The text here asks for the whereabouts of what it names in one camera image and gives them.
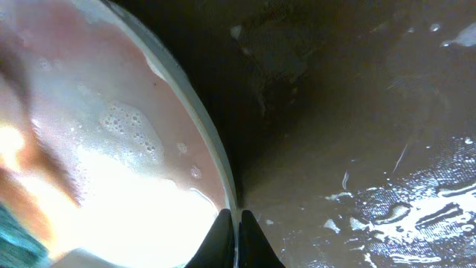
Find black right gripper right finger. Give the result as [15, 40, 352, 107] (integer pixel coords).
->
[238, 210, 285, 268]

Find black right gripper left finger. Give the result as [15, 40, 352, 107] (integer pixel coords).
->
[185, 208, 234, 268]

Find light green stained plate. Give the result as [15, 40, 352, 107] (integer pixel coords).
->
[1, 0, 236, 267]

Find green and yellow sponge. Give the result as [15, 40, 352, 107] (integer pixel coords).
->
[0, 122, 83, 268]

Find brown plastic tray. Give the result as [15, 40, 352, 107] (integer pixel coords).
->
[120, 0, 475, 267]

